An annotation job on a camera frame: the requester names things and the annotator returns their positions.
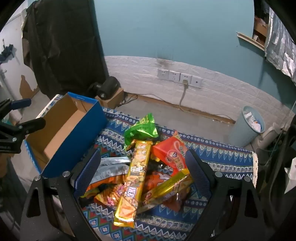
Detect silver snack packet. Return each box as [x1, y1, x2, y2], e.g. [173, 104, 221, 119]
[70, 157, 131, 189]

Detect gold foil snack packet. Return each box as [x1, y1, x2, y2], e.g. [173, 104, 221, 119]
[136, 168, 193, 214]

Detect silver foil sheet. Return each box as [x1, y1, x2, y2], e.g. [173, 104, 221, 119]
[264, 7, 296, 82]

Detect black cables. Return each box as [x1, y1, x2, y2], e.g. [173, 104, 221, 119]
[116, 93, 138, 108]

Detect green snack packet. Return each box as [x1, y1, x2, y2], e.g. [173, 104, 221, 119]
[124, 113, 159, 151]

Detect dark blue hanging cloth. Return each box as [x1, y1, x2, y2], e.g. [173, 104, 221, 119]
[0, 44, 14, 63]

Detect light blue trash bin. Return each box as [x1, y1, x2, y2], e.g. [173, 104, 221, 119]
[228, 106, 265, 147]

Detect black hanging cloth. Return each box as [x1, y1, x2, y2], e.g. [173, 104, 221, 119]
[22, 0, 109, 98]

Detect grey plug cable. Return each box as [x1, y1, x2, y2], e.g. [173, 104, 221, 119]
[179, 79, 189, 112]

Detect red snack packet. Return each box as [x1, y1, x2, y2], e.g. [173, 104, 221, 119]
[151, 131, 189, 173]

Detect long gold biscuit packet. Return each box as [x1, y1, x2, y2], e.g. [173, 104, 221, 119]
[114, 140, 153, 229]

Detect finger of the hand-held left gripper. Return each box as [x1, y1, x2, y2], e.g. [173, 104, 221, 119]
[0, 118, 46, 154]
[0, 98, 31, 116]

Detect white plastic appliance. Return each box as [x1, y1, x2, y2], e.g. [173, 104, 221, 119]
[257, 123, 285, 149]

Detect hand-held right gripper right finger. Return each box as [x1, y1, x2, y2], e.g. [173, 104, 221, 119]
[185, 149, 265, 241]

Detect orange-red chips packet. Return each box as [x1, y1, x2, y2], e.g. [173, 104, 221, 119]
[80, 175, 126, 209]

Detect small brown cardboard box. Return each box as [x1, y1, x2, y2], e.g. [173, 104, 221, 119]
[95, 88, 125, 108]

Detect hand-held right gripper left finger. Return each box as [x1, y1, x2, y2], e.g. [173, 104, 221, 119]
[20, 149, 102, 241]

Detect orange snack packet white print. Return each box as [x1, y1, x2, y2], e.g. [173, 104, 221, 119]
[143, 171, 176, 193]

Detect blue cardboard box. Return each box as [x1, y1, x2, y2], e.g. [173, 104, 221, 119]
[24, 92, 108, 178]

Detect wooden window frame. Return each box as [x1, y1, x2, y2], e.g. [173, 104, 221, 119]
[236, 16, 270, 51]

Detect blue patterned tablecloth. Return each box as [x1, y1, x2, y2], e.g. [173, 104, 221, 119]
[37, 94, 258, 241]

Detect black camera on box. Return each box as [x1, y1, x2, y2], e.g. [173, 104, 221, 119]
[89, 76, 121, 100]

